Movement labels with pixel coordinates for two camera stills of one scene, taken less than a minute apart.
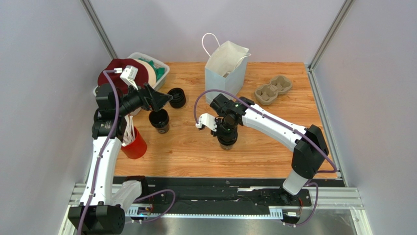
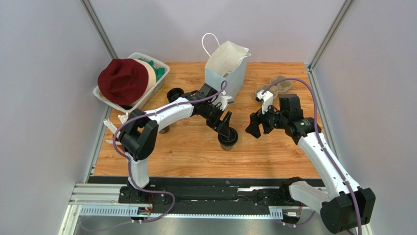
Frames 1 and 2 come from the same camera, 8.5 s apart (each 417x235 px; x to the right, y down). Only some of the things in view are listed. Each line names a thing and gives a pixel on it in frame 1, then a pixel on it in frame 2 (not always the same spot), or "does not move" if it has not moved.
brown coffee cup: x=227 y=147 does not move
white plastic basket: x=160 y=82 does not move
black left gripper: x=151 y=99 to x=222 y=127
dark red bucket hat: x=121 y=85 does not move
